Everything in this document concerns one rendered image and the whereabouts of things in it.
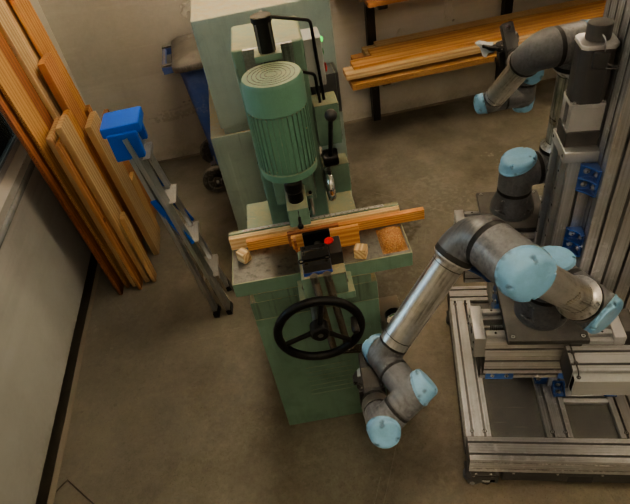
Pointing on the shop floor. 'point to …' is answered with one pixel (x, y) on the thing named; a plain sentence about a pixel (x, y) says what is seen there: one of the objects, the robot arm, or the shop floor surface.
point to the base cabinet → (317, 375)
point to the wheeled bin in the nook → (190, 59)
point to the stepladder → (164, 199)
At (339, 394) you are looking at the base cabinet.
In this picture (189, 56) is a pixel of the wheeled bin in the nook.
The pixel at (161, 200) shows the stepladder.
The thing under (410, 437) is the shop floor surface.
